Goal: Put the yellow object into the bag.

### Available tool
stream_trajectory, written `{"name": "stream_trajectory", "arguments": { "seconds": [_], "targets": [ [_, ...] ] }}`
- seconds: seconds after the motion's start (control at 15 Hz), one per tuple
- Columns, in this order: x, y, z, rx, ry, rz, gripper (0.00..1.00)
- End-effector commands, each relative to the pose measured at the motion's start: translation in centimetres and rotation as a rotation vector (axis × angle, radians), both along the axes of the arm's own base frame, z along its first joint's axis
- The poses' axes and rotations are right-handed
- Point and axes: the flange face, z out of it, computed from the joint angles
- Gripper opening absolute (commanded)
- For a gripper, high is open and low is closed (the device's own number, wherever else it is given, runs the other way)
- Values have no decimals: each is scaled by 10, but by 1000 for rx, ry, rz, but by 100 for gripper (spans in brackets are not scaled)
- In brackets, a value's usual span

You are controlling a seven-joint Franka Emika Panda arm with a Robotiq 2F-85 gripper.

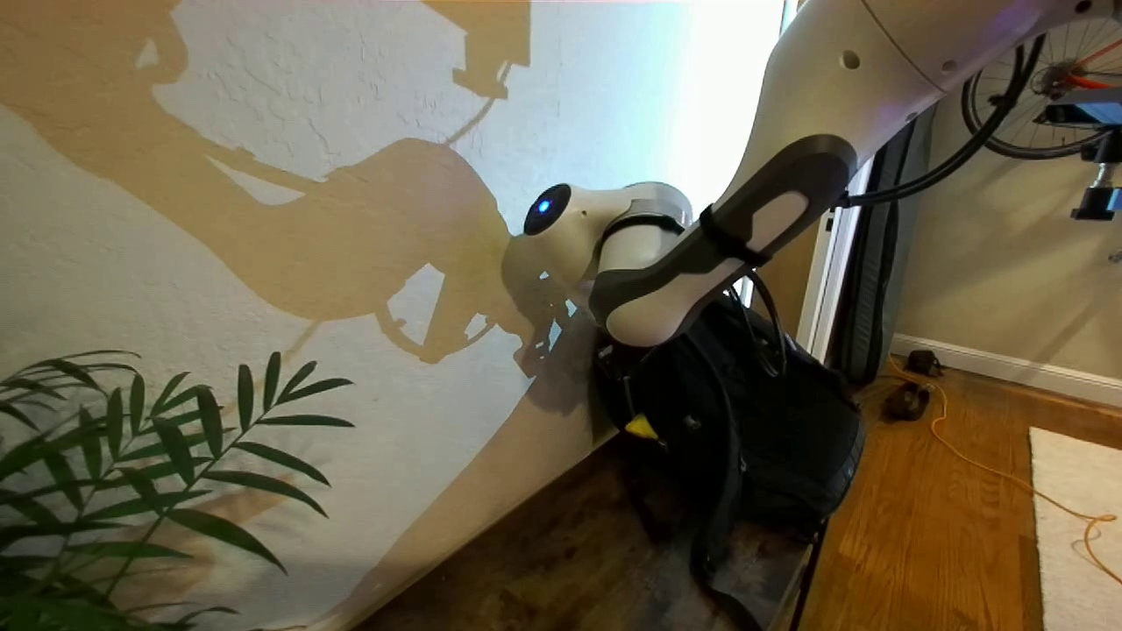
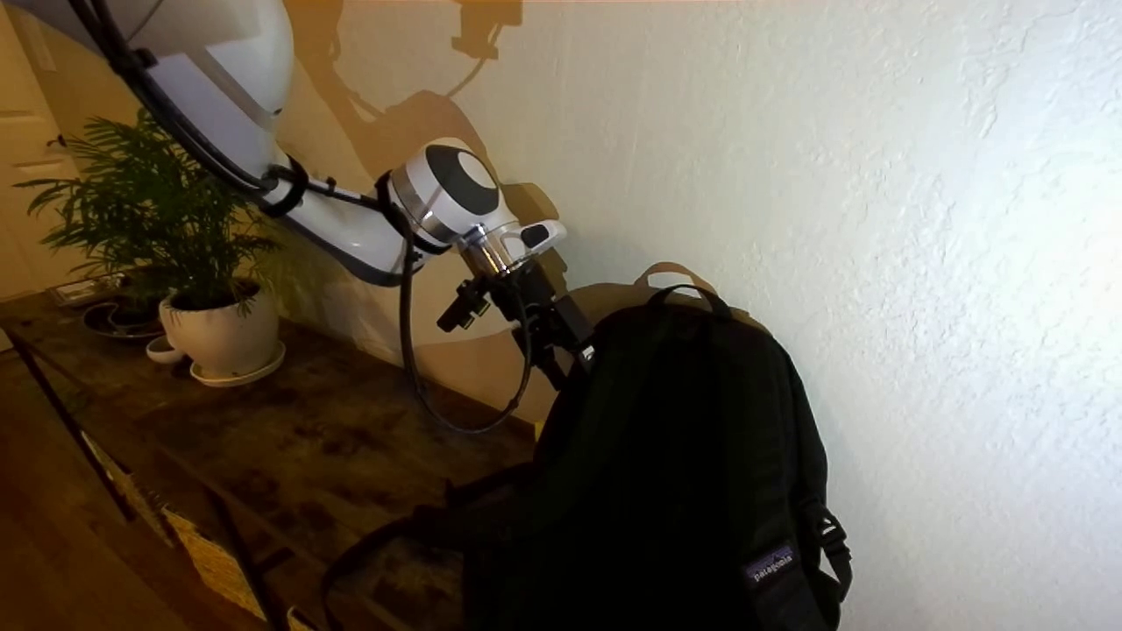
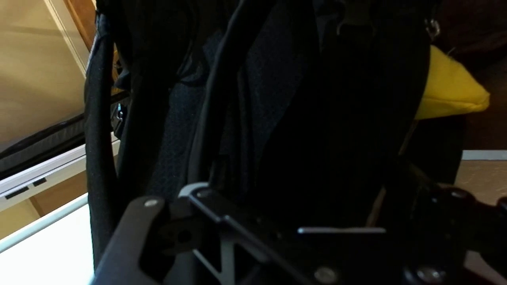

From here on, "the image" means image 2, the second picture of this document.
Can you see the dark round plant saucer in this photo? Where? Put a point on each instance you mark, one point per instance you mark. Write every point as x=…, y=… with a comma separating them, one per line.
x=116, y=322

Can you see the dark wooden sideboard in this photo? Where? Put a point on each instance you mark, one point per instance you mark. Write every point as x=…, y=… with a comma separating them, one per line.
x=70, y=441

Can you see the white pot saucer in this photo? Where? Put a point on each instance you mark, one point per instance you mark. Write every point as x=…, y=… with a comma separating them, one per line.
x=249, y=373

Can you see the white plant pot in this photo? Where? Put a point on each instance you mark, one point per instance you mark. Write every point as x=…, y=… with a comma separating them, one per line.
x=224, y=336

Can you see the black backpack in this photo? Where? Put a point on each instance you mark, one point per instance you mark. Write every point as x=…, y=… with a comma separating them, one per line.
x=678, y=493

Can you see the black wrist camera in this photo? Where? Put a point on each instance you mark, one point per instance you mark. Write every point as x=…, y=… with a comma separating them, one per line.
x=466, y=306

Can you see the white door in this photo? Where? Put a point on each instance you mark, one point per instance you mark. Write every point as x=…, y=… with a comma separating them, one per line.
x=19, y=129

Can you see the green palm houseplant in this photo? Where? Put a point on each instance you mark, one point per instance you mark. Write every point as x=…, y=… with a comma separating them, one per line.
x=128, y=221

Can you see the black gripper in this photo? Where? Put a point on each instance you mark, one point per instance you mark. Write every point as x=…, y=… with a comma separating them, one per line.
x=527, y=298

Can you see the small white dish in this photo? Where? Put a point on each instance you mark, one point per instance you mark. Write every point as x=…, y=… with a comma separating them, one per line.
x=162, y=351

